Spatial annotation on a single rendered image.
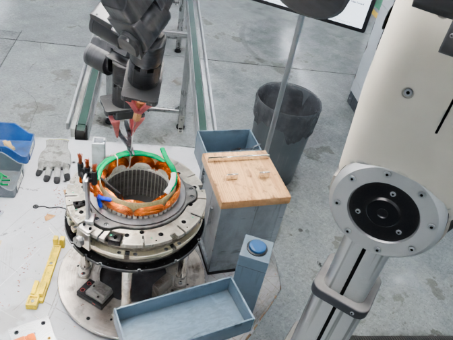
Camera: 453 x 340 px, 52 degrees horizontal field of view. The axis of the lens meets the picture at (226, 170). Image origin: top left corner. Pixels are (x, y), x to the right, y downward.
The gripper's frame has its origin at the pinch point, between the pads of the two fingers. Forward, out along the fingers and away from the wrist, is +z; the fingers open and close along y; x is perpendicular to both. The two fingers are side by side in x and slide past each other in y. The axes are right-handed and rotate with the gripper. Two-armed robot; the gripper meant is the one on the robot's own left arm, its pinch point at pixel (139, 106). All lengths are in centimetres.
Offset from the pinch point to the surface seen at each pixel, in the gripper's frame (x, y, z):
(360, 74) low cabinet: 158, -202, 174
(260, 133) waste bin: 65, -99, 136
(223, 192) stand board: 23.6, 2.0, 25.8
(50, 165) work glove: -27, -20, 68
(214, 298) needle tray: 21.9, 30.6, 19.2
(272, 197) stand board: 36.1, 1.6, 24.7
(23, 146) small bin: -39, -28, 74
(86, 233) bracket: -6.1, 21.0, 18.0
